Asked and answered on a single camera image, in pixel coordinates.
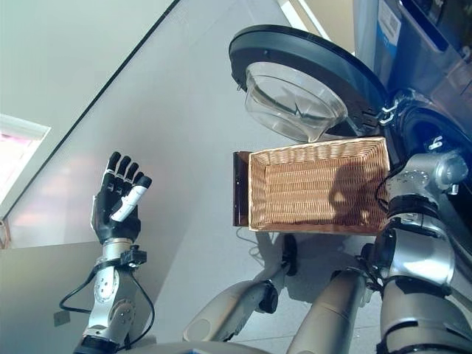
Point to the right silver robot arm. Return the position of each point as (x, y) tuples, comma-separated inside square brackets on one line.
[(420, 258)]

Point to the white counter cabinet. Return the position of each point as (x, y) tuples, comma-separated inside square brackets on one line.
[(317, 14)]

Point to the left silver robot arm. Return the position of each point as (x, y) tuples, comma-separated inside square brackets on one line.
[(110, 295)]

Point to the silver robot leg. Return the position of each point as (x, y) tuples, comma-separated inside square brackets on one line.
[(332, 313), (228, 306)]

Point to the blue energy label sticker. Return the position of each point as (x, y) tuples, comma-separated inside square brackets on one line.
[(389, 29)]

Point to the dark brown wooden stool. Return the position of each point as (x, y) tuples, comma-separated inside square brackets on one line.
[(239, 188)]

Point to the right silver robot leg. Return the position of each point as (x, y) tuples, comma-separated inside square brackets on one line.
[(332, 313)]

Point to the left silver robot leg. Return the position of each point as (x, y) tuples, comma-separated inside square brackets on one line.
[(228, 306)]

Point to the white framed bright panel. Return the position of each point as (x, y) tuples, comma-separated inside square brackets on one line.
[(18, 155)]

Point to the brown wicker laundry basket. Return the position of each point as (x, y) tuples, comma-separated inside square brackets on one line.
[(295, 184)]

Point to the dark flat panel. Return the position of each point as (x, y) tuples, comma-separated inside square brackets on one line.
[(37, 287)]

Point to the grey robot torso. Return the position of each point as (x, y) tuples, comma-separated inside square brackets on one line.
[(203, 348)]

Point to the dark grey washing machine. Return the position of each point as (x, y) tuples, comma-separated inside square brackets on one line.
[(424, 73)]

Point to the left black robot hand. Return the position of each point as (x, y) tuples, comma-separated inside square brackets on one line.
[(110, 214)]

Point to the round glass washer door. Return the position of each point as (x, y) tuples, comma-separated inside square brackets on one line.
[(295, 48)]

